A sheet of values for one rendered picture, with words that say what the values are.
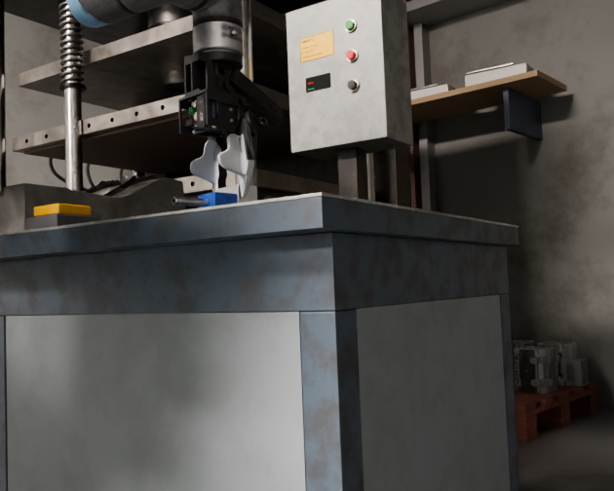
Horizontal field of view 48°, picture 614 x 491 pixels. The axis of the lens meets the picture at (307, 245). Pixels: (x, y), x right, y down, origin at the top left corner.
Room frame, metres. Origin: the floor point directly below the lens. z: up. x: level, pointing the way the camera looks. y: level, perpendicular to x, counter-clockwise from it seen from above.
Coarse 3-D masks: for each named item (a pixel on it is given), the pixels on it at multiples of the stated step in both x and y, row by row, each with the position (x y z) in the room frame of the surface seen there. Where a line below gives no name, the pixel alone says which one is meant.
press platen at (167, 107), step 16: (176, 96) 2.04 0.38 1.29; (272, 96) 2.01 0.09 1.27; (288, 96) 2.08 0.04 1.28; (128, 112) 2.16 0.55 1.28; (144, 112) 2.12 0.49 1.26; (160, 112) 2.08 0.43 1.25; (176, 112) 2.05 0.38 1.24; (288, 112) 2.10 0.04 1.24; (96, 128) 2.24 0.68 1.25; (112, 128) 2.21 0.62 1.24; (16, 144) 2.49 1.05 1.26; (32, 144) 2.44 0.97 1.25; (48, 144) 2.42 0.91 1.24
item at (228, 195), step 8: (216, 192) 0.98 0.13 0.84; (224, 192) 1.02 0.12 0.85; (232, 192) 1.01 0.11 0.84; (248, 192) 1.01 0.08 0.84; (256, 192) 1.02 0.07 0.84; (176, 200) 0.95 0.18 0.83; (184, 200) 0.96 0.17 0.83; (192, 200) 0.97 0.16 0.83; (200, 200) 0.97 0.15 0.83; (208, 200) 0.98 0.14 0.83; (216, 200) 0.98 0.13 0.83; (224, 200) 0.98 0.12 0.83; (232, 200) 0.99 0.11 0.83; (240, 200) 1.00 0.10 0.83; (248, 200) 1.01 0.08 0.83; (256, 200) 1.02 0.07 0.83
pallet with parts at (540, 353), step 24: (528, 360) 3.27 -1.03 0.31; (552, 360) 3.27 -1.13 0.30; (576, 360) 3.42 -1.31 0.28; (528, 384) 3.27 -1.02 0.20; (552, 384) 3.25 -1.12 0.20; (576, 384) 3.43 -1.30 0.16; (528, 408) 2.98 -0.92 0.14; (552, 408) 3.24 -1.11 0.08; (576, 408) 3.52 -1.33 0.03; (528, 432) 2.97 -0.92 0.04
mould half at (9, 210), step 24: (24, 192) 1.13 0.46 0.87; (48, 192) 1.16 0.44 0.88; (72, 192) 1.21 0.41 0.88; (96, 192) 1.44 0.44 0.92; (120, 192) 1.37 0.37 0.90; (144, 192) 1.35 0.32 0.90; (168, 192) 1.40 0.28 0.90; (0, 216) 1.17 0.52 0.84; (24, 216) 1.13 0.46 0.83; (120, 216) 1.29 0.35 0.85
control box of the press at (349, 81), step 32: (352, 0) 1.77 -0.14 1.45; (384, 0) 1.74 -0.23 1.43; (288, 32) 1.88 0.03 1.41; (320, 32) 1.82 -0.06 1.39; (352, 32) 1.77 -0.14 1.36; (384, 32) 1.73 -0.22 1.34; (288, 64) 1.88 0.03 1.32; (320, 64) 1.83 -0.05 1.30; (352, 64) 1.77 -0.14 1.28; (384, 64) 1.72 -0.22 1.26; (320, 96) 1.83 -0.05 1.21; (352, 96) 1.77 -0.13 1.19; (384, 96) 1.72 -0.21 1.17; (320, 128) 1.83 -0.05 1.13; (352, 128) 1.78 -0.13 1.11; (384, 128) 1.72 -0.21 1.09; (352, 160) 1.84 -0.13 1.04; (352, 192) 1.84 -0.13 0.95
